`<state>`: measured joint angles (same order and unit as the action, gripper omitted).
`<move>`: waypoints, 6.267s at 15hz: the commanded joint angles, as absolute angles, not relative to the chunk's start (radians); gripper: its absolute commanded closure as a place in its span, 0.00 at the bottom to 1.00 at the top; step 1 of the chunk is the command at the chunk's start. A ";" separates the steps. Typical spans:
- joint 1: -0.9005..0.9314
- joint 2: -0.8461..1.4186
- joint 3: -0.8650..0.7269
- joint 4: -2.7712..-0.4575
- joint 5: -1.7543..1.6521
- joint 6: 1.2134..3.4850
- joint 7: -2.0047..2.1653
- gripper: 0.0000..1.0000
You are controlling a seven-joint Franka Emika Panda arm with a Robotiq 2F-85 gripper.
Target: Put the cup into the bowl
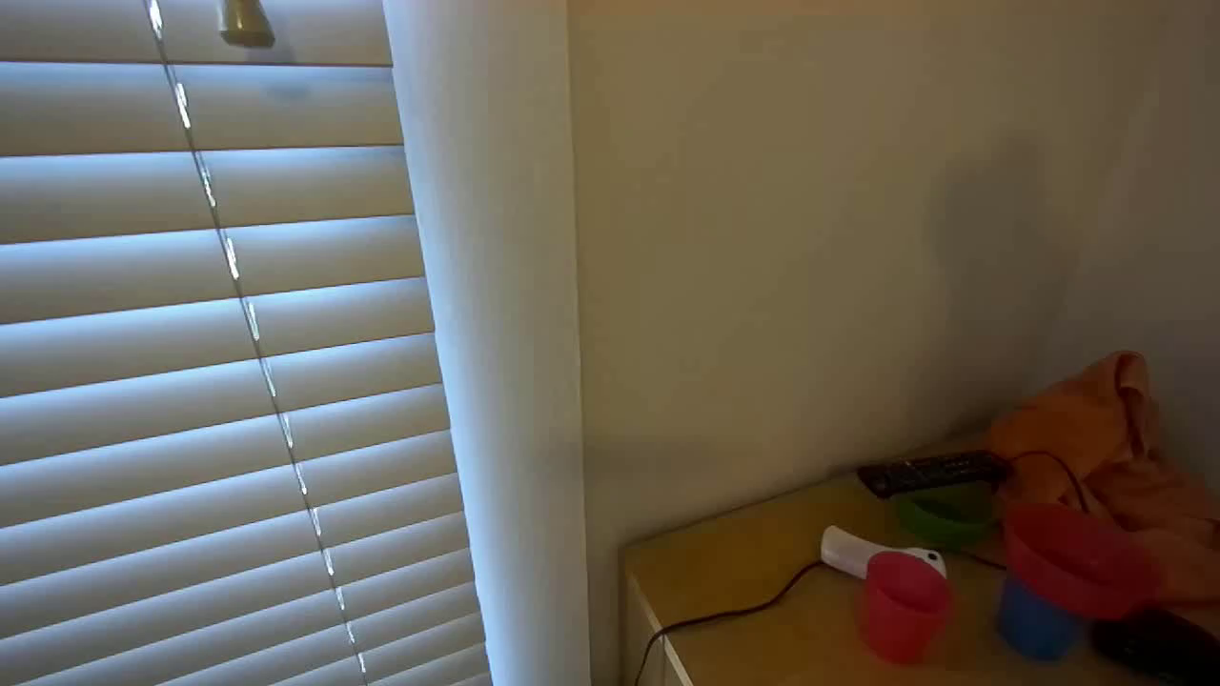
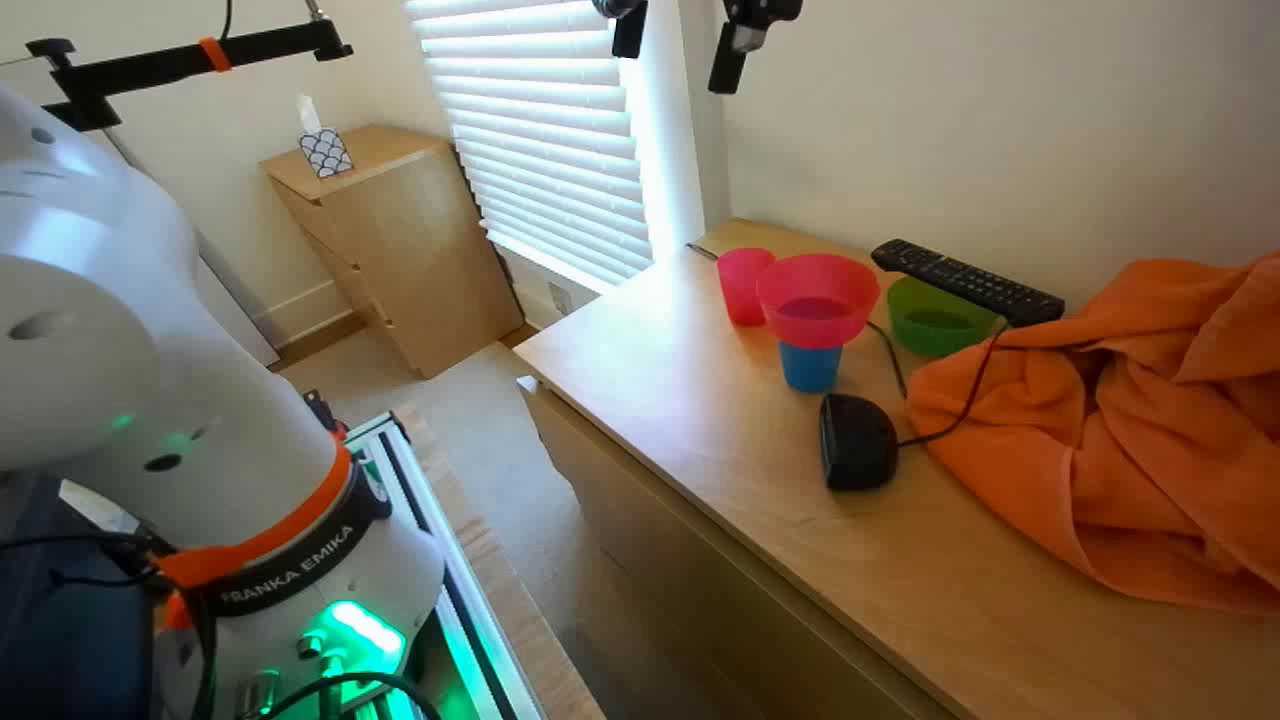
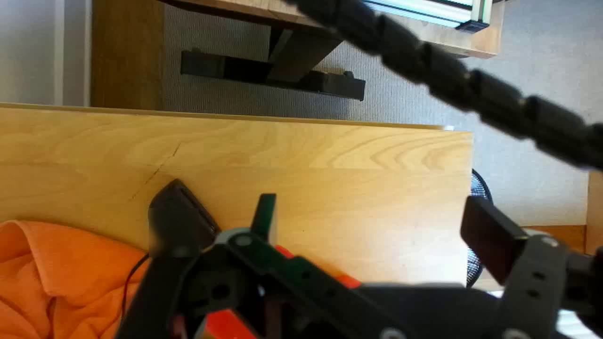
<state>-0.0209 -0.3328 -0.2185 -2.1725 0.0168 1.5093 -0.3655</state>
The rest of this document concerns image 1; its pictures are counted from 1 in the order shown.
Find red plastic cup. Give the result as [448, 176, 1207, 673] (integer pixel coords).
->
[858, 550, 958, 667]

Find green plastic bowl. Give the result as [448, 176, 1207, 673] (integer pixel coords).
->
[891, 483, 998, 555]

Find blue plastic cup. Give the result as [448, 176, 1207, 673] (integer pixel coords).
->
[993, 573, 1082, 664]

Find red plastic bowl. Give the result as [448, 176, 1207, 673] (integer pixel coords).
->
[998, 498, 1162, 620]

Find white handheld device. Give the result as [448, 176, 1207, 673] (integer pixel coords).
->
[818, 522, 950, 587]

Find light wooden table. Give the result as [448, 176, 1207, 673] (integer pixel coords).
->
[619, 441, 1220, 686]

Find black remote control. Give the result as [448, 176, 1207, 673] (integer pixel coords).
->
[855, 448, 1013, 502]

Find white horizontal window blinds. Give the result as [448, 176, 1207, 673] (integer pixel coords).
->
[0, 0, 497, 686]

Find brass blind knob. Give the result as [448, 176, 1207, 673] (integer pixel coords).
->
[219, 0, 280, 52]

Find orange cloth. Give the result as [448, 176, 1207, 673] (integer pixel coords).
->
[987, 350, 1220, 607]

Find white window frame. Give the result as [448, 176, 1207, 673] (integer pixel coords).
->
[378, 0, 594, 686]

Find black power cable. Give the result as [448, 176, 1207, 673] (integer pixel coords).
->
[630, 555, 832, 686]

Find blind ladder string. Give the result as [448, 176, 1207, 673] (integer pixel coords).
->
[140, 0, 375, 686]

